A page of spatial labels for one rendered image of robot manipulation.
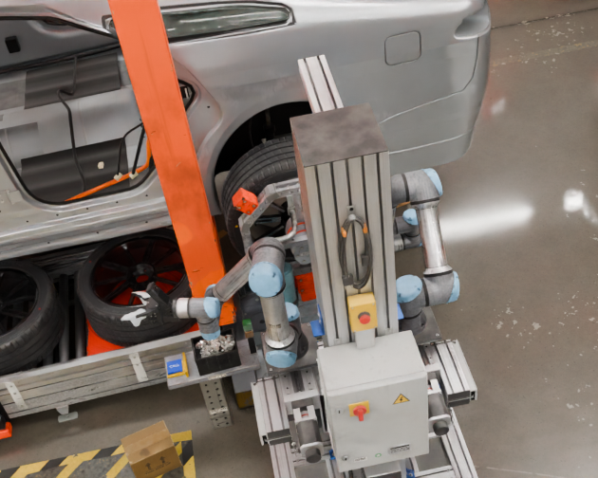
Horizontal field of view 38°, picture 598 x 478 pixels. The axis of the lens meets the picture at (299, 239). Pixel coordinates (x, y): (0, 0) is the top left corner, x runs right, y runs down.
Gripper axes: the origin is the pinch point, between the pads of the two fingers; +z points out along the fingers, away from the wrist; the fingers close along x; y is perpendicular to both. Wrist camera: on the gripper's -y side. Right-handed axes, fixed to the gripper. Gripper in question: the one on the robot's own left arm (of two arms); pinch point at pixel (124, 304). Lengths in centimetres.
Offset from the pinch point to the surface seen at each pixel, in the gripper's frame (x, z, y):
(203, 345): 43, -12, 61
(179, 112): 45, -22, -56
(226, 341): 46, -22, 62
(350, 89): 121, -80, -24
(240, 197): 73, -33, 2
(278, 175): 85, -49, -2
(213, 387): 42, -12, 86
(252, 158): 96, -36, -4
